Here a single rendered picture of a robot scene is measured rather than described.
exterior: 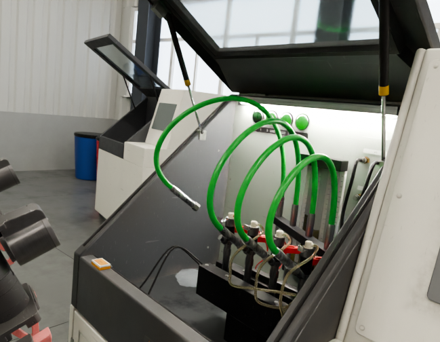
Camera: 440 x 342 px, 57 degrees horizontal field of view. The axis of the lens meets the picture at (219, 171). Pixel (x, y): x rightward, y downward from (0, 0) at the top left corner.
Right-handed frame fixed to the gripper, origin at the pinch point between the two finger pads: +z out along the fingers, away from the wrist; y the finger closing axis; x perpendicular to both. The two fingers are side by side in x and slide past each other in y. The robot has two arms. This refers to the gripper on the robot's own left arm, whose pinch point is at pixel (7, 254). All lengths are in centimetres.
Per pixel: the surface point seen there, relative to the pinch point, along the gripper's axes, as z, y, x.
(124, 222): 11.3, 8.0, -29.5
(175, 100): 36, 250, -169
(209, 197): -2, -32, -40
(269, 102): -6, -3, -83
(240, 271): 25, -24, -45
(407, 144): -5, -58, -71
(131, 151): 68, 268, -115
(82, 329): 30.0, 0.9, -6.1
